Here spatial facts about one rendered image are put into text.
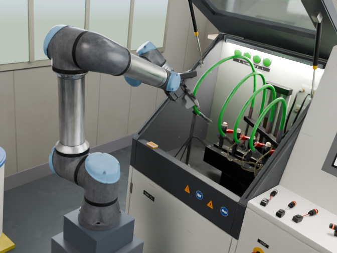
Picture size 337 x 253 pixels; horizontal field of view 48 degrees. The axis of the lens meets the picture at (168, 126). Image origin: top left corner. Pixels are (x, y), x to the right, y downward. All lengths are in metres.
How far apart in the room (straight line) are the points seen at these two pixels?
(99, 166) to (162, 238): 0.78
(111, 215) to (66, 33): 0.61
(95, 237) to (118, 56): 0.60
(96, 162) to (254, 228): 0.64
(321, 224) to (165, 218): 0.73
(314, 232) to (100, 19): 2.40
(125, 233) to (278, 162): 0.64
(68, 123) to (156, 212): 0.80
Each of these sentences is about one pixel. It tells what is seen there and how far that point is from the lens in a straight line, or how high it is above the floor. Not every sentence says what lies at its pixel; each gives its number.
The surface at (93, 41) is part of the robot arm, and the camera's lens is 1.11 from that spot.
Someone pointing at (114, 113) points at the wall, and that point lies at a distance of 3.63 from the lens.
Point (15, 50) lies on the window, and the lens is 2.84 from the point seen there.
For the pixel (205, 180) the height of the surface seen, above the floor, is 0.95.
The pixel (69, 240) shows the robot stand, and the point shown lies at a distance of 1.44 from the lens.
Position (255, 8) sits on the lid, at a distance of 1.68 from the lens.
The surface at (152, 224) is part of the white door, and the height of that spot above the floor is 0.56.
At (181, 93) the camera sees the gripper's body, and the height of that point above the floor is 1.26.
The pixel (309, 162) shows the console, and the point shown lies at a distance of 1.58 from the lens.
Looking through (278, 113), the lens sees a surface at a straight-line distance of 1.92.
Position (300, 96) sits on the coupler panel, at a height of 1.27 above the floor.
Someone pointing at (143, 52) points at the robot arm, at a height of 1.42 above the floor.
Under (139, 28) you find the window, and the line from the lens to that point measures 3.55.
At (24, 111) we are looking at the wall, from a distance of 3.03.
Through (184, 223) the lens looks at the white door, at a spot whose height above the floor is 0.70.
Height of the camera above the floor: 1.74
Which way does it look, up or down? 23 degrees down
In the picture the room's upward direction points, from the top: 8 degrees clockwise
